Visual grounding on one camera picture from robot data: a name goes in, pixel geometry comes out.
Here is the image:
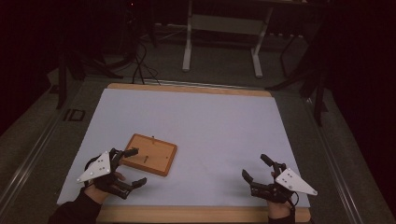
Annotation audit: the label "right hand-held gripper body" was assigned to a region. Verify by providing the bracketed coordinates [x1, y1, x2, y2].
[249, 161, 318, 205]

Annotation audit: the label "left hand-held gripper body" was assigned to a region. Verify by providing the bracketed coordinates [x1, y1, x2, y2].
[77, 147, 133, 201]

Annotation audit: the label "wooden picture frame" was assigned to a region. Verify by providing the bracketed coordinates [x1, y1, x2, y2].
[119, 133, 178, 178]

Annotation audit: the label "person's right hand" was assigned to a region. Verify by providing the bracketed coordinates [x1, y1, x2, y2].
[266, 200, 295, 220]

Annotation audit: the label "white table mat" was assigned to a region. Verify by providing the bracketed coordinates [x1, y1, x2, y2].
[56, 88, 311, 209]

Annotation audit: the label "black metal stand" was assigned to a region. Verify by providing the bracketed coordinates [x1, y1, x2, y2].
[264, 18, 330, 128]
[55, 6, 138, 110]

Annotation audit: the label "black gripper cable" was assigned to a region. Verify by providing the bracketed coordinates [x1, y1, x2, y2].
[288, 190, 301, 219]

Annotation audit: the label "aluminium rail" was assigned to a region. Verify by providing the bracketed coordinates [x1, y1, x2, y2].
[304, 96, 365, 224]
[0, 102, 76, 216]

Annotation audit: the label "black floor cables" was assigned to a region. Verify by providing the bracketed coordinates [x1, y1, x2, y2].
[132, 40, 162, 86]

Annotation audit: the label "white metal desk frame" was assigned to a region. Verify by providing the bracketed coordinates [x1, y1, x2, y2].
[181, 0, 276, 79]

